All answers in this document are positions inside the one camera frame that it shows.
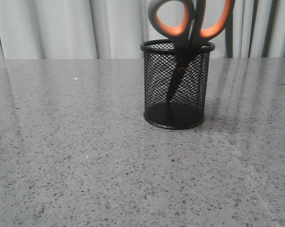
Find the grey pleated curtain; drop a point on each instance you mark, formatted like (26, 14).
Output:
(114, 29)

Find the grey and orange scissors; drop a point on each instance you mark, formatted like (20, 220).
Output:
(188, 36)

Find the black mesh pen bucket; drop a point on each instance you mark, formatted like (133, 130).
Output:
(186, 108)

